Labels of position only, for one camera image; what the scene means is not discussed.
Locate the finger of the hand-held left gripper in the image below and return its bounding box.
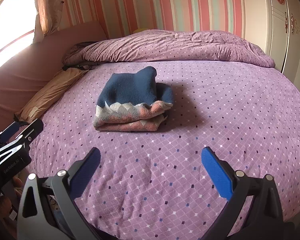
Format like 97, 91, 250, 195
14, 119, 44, 147
0, 122, 20, 144

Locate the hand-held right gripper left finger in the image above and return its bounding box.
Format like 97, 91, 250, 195
16, 147, 101, 240

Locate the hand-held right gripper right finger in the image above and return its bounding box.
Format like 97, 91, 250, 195
201, 147, 295, 240

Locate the navy argyle sock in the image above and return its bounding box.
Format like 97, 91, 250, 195
94, 66, 174, 127
95, 82, 175, 132

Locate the tan pillow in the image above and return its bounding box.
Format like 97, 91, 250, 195
14, 68, 91, 126

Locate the purple dotted bed sheet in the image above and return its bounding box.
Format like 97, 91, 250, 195
15, 60, 300, 240

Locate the pink padded headboard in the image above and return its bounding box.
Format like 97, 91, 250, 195
0, 21, 110, 137

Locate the dark cloth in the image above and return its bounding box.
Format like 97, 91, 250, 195
62, 42, 101, 72

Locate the bright window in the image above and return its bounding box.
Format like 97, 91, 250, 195
0, 0, 42, 64

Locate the pink patterned curtain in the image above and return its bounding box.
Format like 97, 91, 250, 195
33, 0, 74, 43

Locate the purple dotted duvet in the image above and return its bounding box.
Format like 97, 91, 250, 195
62, 29, 276, 68

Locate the white floral wardrobe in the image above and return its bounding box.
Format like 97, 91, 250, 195
242, 0, 300, 102

